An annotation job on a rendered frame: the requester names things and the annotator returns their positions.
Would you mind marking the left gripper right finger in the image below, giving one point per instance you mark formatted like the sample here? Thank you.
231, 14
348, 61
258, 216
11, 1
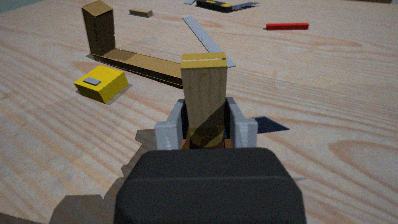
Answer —
242, 131

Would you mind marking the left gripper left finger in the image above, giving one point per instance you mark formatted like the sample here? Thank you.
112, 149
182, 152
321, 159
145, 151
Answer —
169, 134

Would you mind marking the red rectangular bar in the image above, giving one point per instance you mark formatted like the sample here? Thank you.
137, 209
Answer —
287, 26

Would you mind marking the black sliding bevel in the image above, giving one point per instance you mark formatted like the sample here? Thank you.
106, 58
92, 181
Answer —
220, 6

